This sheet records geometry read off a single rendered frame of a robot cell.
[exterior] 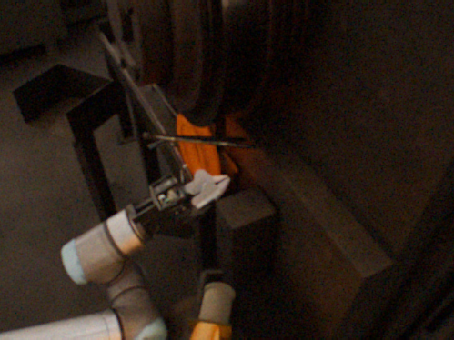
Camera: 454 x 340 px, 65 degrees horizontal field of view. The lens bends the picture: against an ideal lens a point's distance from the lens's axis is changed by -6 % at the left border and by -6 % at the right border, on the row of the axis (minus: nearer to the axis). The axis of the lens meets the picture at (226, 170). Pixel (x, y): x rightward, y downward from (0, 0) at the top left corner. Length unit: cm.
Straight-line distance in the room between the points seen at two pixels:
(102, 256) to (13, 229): 117
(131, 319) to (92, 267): 13
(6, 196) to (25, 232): 28
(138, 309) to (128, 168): 125
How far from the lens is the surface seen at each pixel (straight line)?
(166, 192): 77
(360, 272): 57
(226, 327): 67
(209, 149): 80
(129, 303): 83
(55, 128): 133
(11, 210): 201
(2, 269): 181
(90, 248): 79
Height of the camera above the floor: 133
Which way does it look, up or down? 44 degrees down
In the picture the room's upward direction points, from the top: straight up
